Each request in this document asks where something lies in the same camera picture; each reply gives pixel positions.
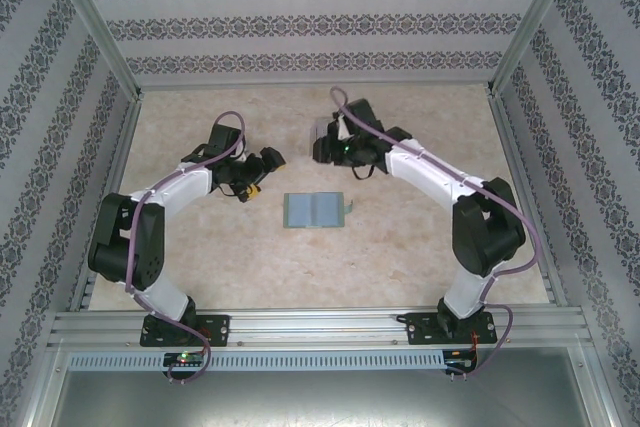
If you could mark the aluminium side rail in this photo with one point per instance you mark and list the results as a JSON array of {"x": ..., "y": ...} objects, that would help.
[
  {"x": 116, "y": 172},
  {"x": 511, "y": 147}
]

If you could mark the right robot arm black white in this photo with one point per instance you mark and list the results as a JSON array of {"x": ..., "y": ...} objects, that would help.
[{"x": 485, "y": 232}]

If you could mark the grey metal sheet panel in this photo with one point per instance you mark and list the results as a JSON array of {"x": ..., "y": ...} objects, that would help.
[{"x": 320, "y": 397}]

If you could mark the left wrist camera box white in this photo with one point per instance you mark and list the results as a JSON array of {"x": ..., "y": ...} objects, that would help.
[{"x": 242, "y": 154}]

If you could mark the aluminium mounting rail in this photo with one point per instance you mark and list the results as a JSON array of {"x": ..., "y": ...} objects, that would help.
[{"x": 320, "y": 327}]

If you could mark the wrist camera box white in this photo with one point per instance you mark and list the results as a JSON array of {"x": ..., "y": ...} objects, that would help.
[
  {"x": 242, "y": 154},
  {"x": 342, "y": 129}
]

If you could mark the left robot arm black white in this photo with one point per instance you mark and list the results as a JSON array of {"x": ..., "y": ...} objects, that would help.
[{"x": 125, "y": 242}]

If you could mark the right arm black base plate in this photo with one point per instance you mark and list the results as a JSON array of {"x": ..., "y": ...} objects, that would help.
[{"x": 420, "y": 329}]

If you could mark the aluminium frame post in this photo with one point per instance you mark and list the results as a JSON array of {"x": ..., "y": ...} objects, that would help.
[
  {"x": 532, "y": 22},
  {"x": 97, "y": 22}
]

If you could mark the green card holder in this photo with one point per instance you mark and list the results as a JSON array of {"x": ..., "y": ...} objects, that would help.
[{"x": 315, "y": 209}]

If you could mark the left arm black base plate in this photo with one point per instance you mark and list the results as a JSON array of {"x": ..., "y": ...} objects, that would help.
[{"x": 215, "y": 329}]

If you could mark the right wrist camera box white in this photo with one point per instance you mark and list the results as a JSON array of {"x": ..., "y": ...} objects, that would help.
[{"x": 342, "y": 129}]

